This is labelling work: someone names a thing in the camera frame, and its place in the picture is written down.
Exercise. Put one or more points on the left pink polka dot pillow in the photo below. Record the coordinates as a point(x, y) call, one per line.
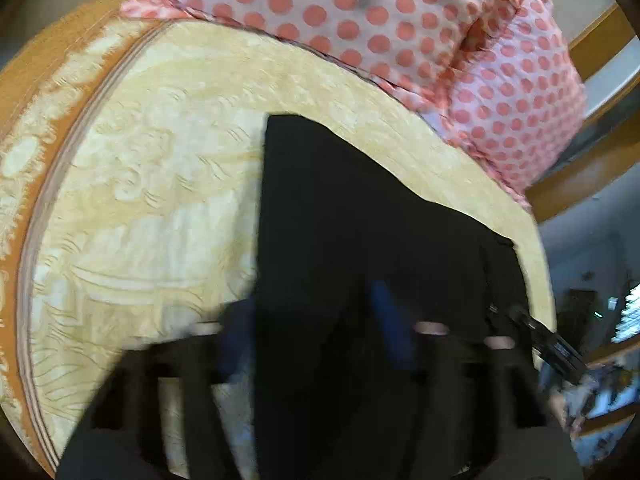
point(407, 43)

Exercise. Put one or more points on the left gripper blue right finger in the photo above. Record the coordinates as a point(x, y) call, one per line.
point(477, 411)

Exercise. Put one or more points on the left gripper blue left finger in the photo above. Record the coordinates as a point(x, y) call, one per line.
point(121, 435)

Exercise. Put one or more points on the right pink polka dot pillow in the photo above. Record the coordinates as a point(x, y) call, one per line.
point(513, 97)

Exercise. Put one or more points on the black pants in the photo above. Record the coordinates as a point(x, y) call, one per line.
point(328, 401)

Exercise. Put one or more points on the yellow patterned bed sheet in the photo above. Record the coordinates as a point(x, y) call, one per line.
point(130, 162)

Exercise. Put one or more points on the pink polka dot pillow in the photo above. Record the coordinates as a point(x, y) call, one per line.
point(407, 43)
point(513, 97)

